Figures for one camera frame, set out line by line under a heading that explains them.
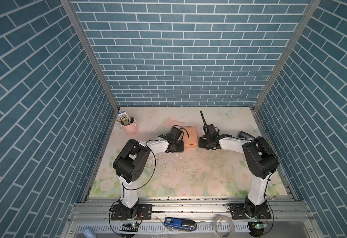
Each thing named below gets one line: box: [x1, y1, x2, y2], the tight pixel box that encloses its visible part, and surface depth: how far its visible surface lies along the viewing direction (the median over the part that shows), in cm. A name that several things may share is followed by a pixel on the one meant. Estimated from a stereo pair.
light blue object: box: [82, 227, 97, 238], surface depth 67 cm
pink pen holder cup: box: [120, 115, 139, 135], surface depth 101 cm
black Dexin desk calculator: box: [237, 130, 256, 139], surface depth 104 cm
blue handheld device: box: [164, 216, 198, 232], surface depth 70 cm
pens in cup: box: [119, 114, 135, 126], surface depth 95 cm
